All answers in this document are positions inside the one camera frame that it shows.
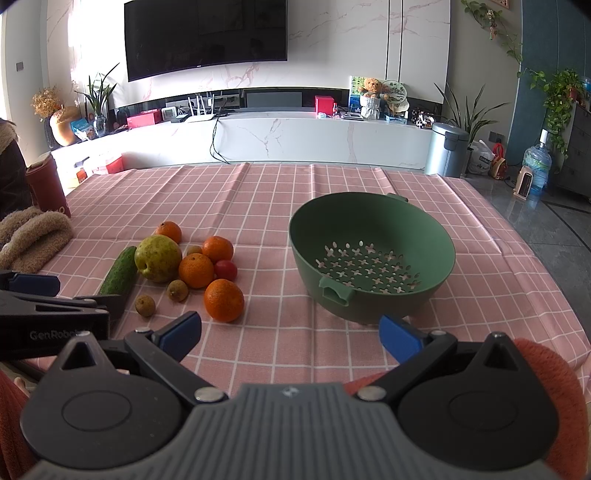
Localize green cucumber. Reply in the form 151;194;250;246
98;246;137;297

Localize small brown fruit front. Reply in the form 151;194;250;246
134;295;156;318

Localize small brown fruit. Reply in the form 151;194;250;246
166;279;189;303
134;295;156;318
185;245;202;256

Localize yellow-green pear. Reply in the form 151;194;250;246
134;235;182;283

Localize orange front large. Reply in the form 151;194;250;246
204;279;245;323

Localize orange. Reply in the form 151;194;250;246
154;221;182;244
201;236;235;264
178;253;214;289

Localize small brown fruit back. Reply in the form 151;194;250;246
185;245;202;256

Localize small red tomato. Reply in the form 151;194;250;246
214;260;238;282

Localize beige fuzzy sleeve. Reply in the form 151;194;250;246
0;207;74;274

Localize green colander bowl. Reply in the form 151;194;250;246
288;192;456;325

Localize red thermos bottle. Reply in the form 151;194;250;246
25;153;71;217

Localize pink checked tablecloth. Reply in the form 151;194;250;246
45;163;590;393

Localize red box on floor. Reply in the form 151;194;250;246
105;156;125;174

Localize orange vase dried flowers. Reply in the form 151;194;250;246
31;87;82;149

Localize pink box on cabinet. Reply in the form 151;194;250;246
127;109;162;130

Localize green plant in glass vase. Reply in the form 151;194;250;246
77;64;118;138

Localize small pink heater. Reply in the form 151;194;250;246
513;166;533;200

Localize silver pedal trash bin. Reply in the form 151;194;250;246
424;123;469;178

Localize white plastic bag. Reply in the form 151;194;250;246
468;140;495;175

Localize white wifi router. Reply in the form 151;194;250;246
185;93;217;122

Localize large water bottle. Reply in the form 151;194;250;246
523;129;552;195

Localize potted floor plant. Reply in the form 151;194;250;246
434;83;508;144

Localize dark drawer cabinet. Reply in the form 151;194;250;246
553;104;591;198

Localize white marble tv cabinet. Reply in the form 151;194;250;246
52;111;431;192

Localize round decorative fan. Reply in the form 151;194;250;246
382;80;410;115

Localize red box on cabinet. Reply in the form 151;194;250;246
315;95;335;116

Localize teddy bear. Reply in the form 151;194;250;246
360;77;388;120

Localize hanging ivy plant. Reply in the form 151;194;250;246
463;1;590;165

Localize black power cable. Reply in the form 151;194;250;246
208;108;233;165

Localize black wall television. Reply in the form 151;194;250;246
124;0;287;81

